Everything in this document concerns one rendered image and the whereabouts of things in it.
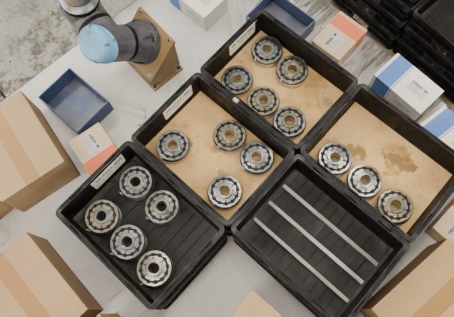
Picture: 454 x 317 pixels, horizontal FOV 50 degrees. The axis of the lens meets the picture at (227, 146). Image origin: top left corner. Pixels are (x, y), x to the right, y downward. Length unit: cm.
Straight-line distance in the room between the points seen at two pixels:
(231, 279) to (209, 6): 95
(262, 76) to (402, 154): 50
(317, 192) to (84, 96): 89
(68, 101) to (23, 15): 124
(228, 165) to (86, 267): 56
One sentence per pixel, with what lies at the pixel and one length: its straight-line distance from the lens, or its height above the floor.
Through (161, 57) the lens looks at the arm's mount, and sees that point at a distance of 167.
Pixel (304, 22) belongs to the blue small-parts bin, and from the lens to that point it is 188.
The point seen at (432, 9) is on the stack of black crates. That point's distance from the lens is 244.
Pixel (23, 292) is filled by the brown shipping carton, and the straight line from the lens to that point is 156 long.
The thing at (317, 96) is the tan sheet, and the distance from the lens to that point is 161.
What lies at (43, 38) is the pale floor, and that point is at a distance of 290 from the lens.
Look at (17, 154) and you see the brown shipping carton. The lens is 166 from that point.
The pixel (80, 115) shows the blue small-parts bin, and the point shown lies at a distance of 181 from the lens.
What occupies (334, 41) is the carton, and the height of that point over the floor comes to 77.
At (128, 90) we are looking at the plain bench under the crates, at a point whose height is 70.
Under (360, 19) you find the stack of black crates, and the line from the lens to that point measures 256.
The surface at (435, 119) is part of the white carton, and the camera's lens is 172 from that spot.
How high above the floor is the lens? 228
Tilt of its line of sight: 71 degrees down
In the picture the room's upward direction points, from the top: 7 degrees counter-clockwise
